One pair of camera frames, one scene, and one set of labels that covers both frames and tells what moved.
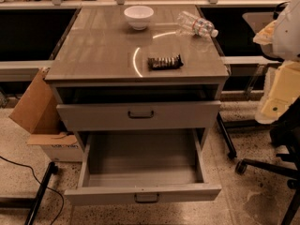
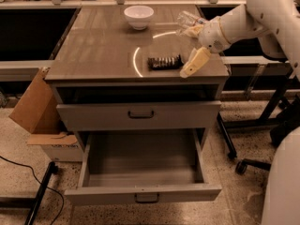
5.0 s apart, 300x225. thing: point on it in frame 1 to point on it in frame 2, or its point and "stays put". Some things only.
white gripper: [287, 37] to [211, 35]
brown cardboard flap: [37, 111] stays put
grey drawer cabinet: [142, 87] stays put
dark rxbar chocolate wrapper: [165, 63] stays put
